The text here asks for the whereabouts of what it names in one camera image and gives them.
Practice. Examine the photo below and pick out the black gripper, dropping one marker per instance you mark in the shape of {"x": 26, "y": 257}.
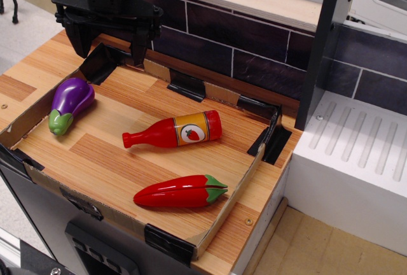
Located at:
{"x": 138, "y": 15}

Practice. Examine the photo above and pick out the red hot sauce bottle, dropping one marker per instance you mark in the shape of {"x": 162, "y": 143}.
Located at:
{"x": 178, "y": 131}

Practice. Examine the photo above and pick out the cardboard fence with black tape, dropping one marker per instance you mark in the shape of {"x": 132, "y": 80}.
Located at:
{"x": 88, "y": 172}

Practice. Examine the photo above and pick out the purple toy eggplant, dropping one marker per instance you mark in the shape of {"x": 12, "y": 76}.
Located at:
{"x": 71, "y": 98}

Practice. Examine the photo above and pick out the red toy chili pepper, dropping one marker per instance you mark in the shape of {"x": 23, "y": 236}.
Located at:
{"x": 194, "y": 191}

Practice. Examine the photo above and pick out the black oven control panel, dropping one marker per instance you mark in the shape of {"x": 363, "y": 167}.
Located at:
{"x": 96, "y": 256}

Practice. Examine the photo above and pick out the white toy sink drainboard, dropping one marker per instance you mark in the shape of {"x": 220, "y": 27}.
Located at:
{"x": 348, "y": 170}

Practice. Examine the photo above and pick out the dark vertical post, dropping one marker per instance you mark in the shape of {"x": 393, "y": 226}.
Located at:
{"x": 332, "y": 16}

